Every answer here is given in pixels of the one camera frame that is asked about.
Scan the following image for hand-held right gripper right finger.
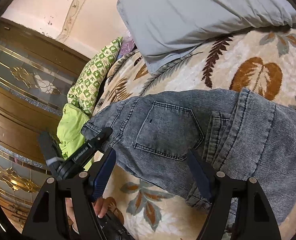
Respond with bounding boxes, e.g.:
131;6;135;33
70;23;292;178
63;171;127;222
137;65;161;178
186;149;283;240

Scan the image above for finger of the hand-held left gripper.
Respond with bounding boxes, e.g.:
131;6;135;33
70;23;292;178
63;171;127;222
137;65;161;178
81;127;113;153

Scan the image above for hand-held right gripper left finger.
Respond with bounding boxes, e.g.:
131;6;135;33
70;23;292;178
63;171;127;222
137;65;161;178
22;147;117;240

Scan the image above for grey-blue denim pants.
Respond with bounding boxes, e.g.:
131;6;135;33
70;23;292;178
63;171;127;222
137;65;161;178
81;87;296;227

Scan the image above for person's left hand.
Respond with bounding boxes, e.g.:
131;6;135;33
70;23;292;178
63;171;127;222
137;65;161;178
94;196;109;218

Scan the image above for lime green cloth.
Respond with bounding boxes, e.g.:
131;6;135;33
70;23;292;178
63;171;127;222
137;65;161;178
57;103;94;171

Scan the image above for green patterned cloth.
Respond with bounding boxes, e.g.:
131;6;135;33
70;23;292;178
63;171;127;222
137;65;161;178
67;37;124;117

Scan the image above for wooden mirrored wardrobe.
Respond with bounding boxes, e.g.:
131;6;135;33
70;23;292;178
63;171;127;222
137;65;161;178
0;17;91;233

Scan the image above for purple plastic bag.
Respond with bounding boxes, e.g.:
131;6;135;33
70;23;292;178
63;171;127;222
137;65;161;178
116;39;136;56

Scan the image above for leaf print blanket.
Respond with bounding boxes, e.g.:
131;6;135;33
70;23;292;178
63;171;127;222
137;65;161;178
70;26;296;240

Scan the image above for grey pillow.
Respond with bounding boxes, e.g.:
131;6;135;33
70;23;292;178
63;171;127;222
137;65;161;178
116;0;296;74

